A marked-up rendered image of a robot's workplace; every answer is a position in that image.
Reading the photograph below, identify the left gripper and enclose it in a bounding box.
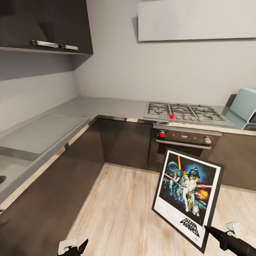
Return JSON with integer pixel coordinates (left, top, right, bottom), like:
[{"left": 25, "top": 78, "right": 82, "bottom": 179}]
[{"left": 58, "top": 239, "right": 89, "bottom": 256}]

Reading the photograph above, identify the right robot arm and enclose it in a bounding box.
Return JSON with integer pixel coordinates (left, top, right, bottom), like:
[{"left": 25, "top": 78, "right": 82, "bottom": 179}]
[{"left": 204, "top": 221, "right": 256, "bottom": 256}]

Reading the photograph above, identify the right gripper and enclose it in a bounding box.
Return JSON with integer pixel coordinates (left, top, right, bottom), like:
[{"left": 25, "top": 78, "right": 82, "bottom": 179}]
[{"left": 204, "top": 225, "right": 250, "bottom": 256}]

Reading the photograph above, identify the poster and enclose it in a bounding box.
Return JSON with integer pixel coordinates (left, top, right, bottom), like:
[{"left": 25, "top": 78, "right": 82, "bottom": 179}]
[{"left": 152, "top": 147, "right": 225, "bottom": 254}]

